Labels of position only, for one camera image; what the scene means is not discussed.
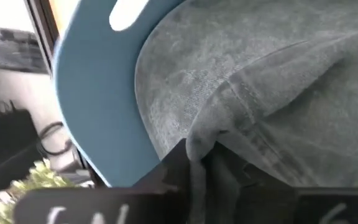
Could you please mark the grey fabric hat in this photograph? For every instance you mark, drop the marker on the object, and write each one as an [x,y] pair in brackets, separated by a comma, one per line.
[259,77]

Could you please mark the dark window frame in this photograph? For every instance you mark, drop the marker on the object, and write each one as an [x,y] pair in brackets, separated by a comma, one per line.
[43,31]

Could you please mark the dark grey shelf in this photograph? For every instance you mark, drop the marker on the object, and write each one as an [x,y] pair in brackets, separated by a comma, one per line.
[11,49]

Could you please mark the green plant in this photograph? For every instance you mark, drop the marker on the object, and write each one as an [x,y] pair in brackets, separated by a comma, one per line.
[39,179]

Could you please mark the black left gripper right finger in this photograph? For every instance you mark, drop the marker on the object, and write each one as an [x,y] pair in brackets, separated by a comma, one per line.
[269,199]

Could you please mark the black box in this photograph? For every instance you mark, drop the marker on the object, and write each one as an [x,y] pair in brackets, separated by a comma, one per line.
[5,146]

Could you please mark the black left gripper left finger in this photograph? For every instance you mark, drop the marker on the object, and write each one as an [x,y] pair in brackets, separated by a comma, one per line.
[169,174]

